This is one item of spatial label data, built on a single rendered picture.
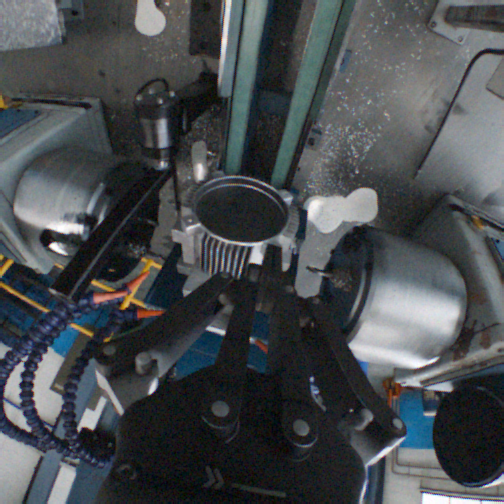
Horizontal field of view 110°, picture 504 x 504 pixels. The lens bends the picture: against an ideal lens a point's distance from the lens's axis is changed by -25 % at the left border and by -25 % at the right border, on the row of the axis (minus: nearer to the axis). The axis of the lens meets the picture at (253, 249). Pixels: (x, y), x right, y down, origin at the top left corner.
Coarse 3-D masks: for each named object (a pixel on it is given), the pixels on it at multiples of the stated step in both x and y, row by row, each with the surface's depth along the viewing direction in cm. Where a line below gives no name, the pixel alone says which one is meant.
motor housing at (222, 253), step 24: (192, 192) 37; (216, 192) 42; (240, 192) 44; (264, 192) 43; (216, 216) 47; (240, 216) 49; (264, 216) 46; (288, 216) 37; (216, 240) 33; (240, 240) 55; (264, 240) 34; (288, 240) 35; (216, 264) 34; (240, 264) 36
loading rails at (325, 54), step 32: (256, 0) 23; (320, 0) 21; (352, 0) 20; (224, 32) 25; (256, 32) 26; (320, 32) 24; (224, 64) 29; (256, 64) 29; (320, 64) 27; (224, 96) 32; (256, 96) 36; (288, 96) 38; (320, 96) 30; (224, 128) 37; (256, 128) 47; (288, 128) 35; (224, 160) 42; (288, 160) 40
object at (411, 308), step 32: (352, 256) 40; (384, 256) 32; (416, 256) 34; (320, 288) 54; (352, 288) 36; (384, 288) 31; (416, 288) 31; (448, 288) 31; (352, 320) 34; (384, 320) 31; (416, 320) 31; (448, 320) 30; (384, 352) 33; (416, 352) 32
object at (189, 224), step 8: (216, 176) 41; (224, 176) 41; (280, 192) 41; (288, 192) 41; (288, 200) 41; (184, 216) 34; (192, 216) 34; (184, 224) 33; (192, 224) 33; (184, 232) 34; (192, 232) 34; (272, 240) 34; (264, 248) 33
